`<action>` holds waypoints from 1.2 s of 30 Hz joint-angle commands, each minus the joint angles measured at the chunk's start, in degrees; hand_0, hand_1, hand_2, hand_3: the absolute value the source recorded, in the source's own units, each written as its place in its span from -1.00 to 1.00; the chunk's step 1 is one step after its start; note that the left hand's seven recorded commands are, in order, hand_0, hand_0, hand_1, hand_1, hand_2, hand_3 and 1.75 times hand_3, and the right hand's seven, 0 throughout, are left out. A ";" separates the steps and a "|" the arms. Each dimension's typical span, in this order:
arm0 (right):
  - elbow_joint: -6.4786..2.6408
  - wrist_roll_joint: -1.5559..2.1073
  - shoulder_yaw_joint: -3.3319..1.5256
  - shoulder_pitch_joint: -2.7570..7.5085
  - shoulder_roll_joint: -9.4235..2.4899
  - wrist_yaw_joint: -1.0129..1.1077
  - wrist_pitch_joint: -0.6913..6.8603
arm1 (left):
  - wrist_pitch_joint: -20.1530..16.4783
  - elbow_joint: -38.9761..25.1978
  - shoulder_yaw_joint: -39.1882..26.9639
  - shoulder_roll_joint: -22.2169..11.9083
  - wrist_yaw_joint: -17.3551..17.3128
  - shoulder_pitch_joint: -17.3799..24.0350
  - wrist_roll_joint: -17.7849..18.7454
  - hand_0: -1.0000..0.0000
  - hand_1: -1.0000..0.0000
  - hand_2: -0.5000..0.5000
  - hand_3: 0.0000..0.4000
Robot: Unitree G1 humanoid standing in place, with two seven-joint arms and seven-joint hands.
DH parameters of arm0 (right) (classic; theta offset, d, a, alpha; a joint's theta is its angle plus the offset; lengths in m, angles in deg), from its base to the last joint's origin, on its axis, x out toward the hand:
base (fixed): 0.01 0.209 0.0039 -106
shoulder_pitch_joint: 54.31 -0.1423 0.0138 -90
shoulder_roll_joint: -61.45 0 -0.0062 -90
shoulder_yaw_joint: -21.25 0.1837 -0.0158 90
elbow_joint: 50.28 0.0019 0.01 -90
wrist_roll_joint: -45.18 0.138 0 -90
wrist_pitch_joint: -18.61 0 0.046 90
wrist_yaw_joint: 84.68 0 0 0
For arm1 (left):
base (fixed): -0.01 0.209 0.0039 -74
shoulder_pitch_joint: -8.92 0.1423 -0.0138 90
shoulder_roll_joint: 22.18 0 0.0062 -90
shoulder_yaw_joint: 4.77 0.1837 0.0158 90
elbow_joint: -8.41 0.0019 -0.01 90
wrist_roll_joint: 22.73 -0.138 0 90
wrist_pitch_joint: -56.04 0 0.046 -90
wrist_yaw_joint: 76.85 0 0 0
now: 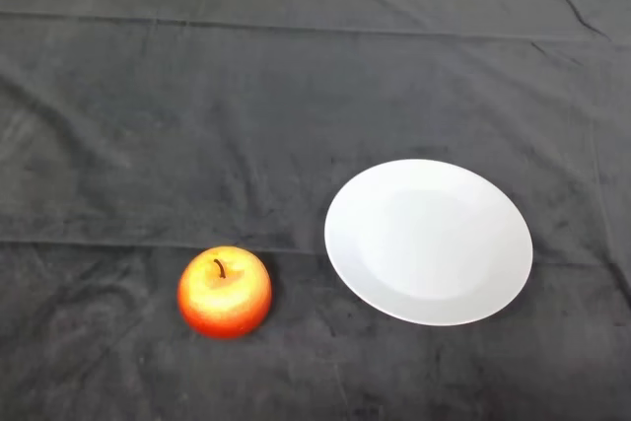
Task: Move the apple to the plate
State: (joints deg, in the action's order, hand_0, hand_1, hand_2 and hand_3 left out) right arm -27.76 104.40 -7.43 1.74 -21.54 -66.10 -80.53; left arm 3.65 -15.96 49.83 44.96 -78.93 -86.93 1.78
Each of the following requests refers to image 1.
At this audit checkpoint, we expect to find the dark grey cloth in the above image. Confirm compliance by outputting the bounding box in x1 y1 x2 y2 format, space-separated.
0 0 631 421

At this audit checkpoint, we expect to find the white round plate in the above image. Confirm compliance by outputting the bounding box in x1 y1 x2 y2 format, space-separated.
323 158 534 327

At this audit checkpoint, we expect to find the red yellow apple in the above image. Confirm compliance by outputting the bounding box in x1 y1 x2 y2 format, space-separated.
176 245 273 341

